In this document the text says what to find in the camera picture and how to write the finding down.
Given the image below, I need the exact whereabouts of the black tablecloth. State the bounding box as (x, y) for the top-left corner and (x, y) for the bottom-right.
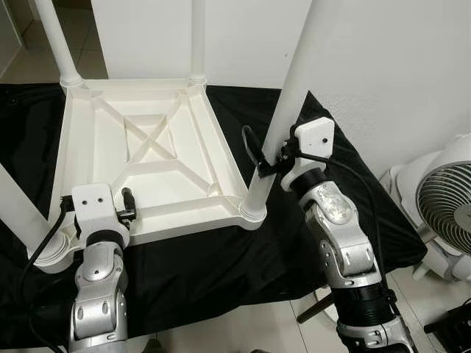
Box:
(0, 82), (428, 350)

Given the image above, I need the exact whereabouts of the white plastic table top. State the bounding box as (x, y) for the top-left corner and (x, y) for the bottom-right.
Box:
(33, 74), (267, 274)

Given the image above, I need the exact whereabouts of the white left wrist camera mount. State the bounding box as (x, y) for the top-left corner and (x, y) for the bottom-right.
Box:
(70, 184), (132, 247)

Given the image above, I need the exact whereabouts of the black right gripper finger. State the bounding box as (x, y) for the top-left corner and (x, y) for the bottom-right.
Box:
(241, 125), (269, 177)

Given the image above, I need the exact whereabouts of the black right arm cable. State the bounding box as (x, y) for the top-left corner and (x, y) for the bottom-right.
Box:
(294, 151), (391, 295)

